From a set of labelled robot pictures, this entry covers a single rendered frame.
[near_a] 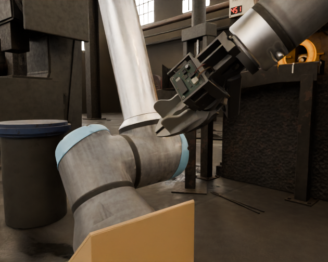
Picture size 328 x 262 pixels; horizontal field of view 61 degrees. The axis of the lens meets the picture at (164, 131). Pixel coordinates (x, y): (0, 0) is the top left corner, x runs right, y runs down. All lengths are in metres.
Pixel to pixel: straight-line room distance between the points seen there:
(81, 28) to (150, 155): 3.14
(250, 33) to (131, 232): 0.40
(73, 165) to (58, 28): 2.98
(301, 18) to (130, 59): 0.48
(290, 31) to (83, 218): 0.49
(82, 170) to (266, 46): 0.44
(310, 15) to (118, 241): 0.47
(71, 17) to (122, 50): 2.90
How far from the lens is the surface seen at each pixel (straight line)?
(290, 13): 0.44
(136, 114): 0.75
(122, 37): 0.82
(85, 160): 0.64
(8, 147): 1.27
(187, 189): 1.65
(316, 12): 0.45
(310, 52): 1.59
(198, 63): 0.44
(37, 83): 3.11
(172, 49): 10.60
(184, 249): 0.67
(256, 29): 0.43
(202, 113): 0.48
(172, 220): 0.61
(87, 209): 0.61
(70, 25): 3.66
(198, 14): 7.49
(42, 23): 3.46
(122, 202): 0.59
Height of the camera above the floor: 0.52
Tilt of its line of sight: 6 degrees down
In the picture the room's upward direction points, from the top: straight up
